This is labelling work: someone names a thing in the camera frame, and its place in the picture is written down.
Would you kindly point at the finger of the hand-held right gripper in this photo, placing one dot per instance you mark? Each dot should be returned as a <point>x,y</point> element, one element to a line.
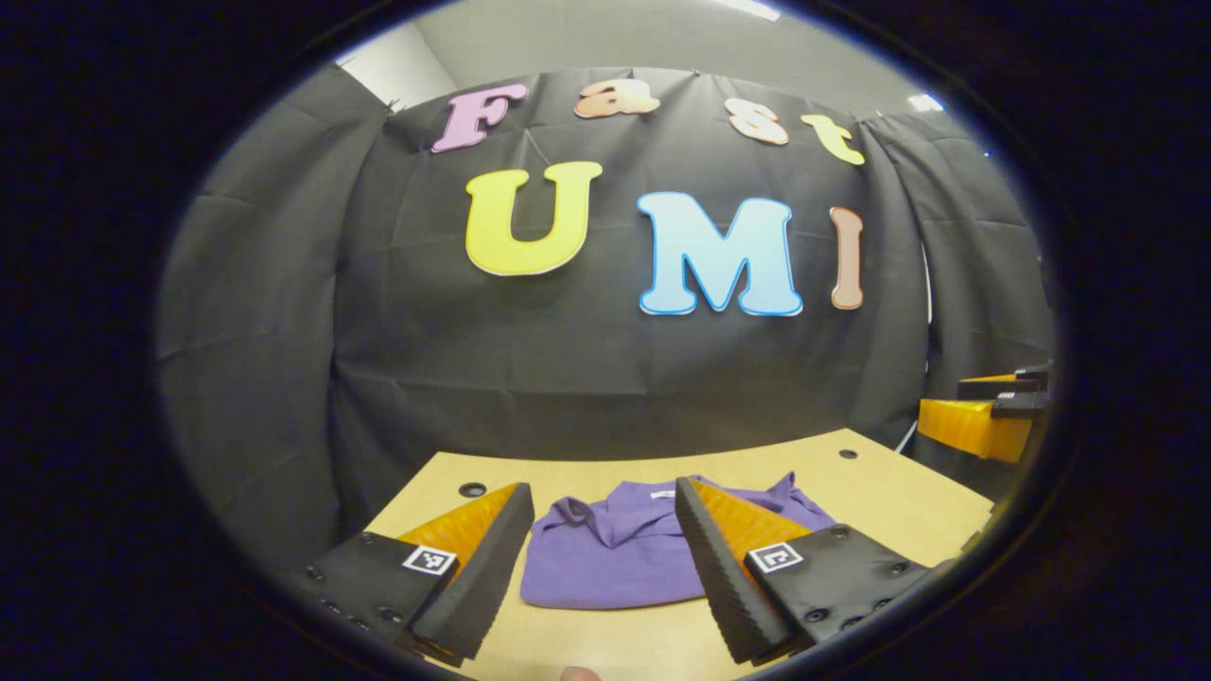
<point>1003,386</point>
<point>970,426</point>

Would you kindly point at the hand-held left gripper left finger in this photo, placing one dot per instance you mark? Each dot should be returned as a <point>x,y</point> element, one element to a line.
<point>487,577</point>

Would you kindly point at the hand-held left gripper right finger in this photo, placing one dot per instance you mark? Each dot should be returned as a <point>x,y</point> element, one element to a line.
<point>719,586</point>

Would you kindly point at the purple button shirt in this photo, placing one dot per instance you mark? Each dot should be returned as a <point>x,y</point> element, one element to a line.
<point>605,567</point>

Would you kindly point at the black backdrop cloth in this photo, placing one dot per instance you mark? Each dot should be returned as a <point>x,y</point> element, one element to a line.
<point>426,359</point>

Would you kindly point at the small ceiling light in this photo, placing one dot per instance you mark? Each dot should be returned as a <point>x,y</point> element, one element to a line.
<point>925,102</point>

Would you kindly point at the ceiling light panel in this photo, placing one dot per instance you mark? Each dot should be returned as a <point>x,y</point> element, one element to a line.
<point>747,8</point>

